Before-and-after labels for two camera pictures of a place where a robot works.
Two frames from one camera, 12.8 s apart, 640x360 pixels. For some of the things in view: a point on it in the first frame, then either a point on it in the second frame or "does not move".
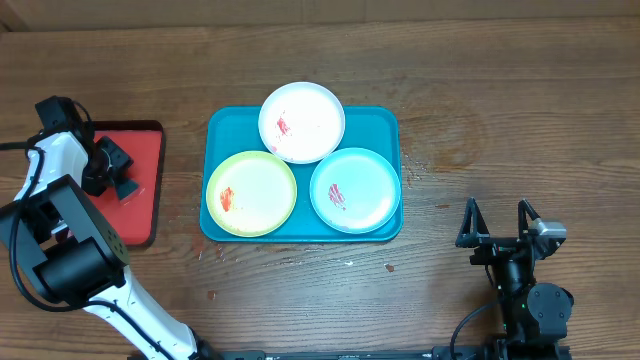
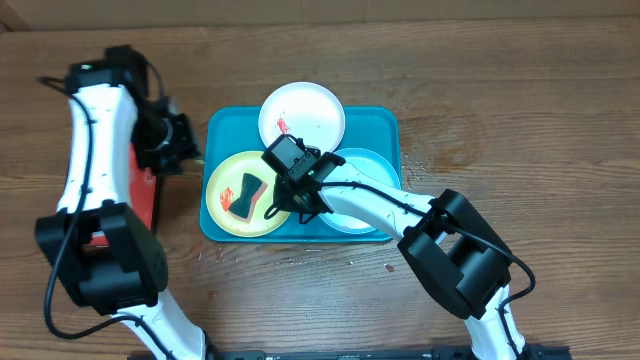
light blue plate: x=355 y=190 does not move
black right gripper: x=493 y=246 to x=287 y=203
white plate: x=301 y=122 does not move
